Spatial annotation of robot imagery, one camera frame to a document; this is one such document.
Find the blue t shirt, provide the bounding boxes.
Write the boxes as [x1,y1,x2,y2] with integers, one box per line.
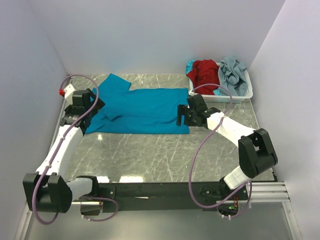
[86,73,190,135]

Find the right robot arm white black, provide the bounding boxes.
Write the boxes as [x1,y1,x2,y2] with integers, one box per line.
[176,94,278,195]

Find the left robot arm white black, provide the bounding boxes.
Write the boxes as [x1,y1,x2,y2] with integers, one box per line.
[22,85,105,213]

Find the red t shirt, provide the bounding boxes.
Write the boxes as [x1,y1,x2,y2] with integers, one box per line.
[191,59,220,88]

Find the light blue garment in basket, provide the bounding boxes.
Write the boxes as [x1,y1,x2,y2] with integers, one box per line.
[185,59,195,75]

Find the white laundry basket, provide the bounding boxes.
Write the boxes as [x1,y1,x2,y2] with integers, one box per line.
[186,70,254,104]

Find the grey t shirt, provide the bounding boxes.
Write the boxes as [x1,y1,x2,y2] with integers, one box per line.
[218,57,248,97]

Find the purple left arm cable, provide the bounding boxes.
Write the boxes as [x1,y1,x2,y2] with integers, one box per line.
[31,73,120,225]

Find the aluminium rail frame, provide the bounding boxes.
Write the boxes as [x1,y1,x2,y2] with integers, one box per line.
[15,78,290,240]

